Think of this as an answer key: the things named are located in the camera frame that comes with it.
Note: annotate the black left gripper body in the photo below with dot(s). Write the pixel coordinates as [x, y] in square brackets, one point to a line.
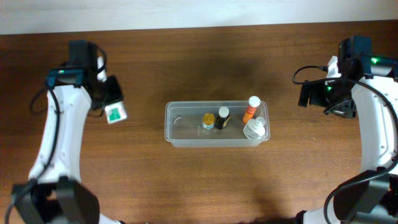
[112, 88]

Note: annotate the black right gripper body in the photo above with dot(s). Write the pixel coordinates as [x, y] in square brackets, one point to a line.
[304, 94]

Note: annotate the white and green box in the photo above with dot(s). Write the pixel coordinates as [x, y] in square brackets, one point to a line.
[115, 112]

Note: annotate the orange tube with white cap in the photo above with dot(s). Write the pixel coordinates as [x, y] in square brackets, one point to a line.
[253, 103]

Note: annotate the white squeeze bottle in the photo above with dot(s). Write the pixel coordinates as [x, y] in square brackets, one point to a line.
[255, 128]

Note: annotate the dark bottle with white cap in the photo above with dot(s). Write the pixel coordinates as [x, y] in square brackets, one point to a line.
[222, 118]

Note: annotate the small jar with gold lid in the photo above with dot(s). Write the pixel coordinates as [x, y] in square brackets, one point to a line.
[208, 121]

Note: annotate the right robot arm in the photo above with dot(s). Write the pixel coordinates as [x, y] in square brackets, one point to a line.
[360, 85]

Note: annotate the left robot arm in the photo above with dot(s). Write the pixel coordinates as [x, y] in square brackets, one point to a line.
[54, 192]

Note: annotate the clear plastic container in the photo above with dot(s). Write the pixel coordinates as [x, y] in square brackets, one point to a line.
[184, 124]

